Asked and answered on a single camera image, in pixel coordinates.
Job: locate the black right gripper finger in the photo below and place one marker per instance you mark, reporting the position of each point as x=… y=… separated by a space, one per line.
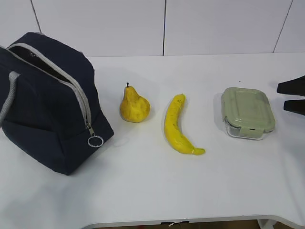
x=295 y=106
x=292 y=87

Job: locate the glass container green lid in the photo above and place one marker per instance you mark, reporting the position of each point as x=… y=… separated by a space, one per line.
x=247 y=113

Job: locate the yellow banana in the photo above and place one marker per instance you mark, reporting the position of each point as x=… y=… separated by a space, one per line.
x=173 y=134

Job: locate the yellow pear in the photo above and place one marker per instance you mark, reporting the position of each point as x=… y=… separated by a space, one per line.
x=133 y=108

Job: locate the navy blue lunch bag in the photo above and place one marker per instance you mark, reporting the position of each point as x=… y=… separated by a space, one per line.
x=49 y=104

